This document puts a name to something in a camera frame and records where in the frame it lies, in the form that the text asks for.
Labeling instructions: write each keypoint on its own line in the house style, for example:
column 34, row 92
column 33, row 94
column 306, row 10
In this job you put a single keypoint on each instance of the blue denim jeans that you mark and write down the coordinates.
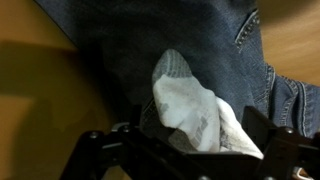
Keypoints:
column 186, row 30

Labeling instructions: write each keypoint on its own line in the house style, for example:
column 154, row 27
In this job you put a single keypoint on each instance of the white sock with gray toe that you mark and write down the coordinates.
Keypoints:
column 183, row 100

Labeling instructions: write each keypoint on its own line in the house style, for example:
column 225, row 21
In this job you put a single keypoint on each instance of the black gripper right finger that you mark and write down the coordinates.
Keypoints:
column 286, row 153

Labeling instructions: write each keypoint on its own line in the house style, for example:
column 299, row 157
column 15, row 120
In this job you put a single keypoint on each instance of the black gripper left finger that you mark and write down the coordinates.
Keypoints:
column 106, row 156

